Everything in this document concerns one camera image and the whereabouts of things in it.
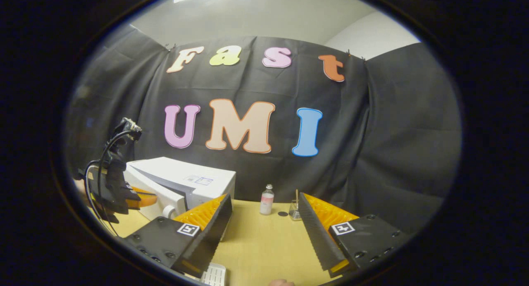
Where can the glass jar with stick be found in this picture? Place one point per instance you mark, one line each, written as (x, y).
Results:
(294, 212)

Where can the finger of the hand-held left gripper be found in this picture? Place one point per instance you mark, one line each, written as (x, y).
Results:
(146, 199)

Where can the black backdrop cloth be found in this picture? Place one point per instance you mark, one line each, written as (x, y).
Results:
(396, 133)

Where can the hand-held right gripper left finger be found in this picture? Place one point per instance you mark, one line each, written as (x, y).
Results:
(213, 232)

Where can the white microwave oven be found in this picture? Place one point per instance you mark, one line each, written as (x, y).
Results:
(182, 174)

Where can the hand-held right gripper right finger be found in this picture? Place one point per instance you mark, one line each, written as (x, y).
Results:
(318, 236)

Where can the white plastic tray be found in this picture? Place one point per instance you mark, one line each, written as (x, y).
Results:
(215, 274)

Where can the small pink label bottle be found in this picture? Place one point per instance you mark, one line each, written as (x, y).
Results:
(267, 203)

